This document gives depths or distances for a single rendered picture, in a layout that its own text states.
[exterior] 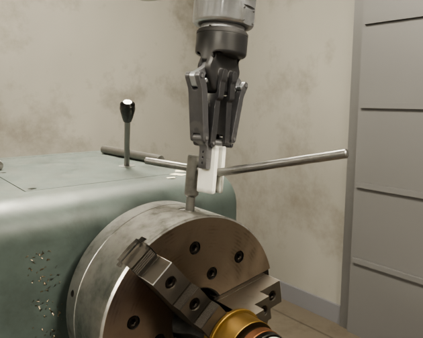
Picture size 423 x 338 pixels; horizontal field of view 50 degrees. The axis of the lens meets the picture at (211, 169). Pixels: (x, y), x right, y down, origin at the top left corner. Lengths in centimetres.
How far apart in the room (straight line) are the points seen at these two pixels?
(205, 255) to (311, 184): 234
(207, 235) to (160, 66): 289
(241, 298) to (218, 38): 38
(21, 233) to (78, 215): 9
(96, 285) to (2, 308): 15
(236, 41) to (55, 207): 37
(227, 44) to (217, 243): 29
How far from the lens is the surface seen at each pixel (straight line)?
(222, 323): 62
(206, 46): 65
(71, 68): 318
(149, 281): 60
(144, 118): 342
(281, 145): 312
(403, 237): 264
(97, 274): 66
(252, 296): 71
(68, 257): 75
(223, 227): 69
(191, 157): 68
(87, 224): 75
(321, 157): 58
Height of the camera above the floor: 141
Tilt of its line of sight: 9 degrees down
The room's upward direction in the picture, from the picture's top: straight up
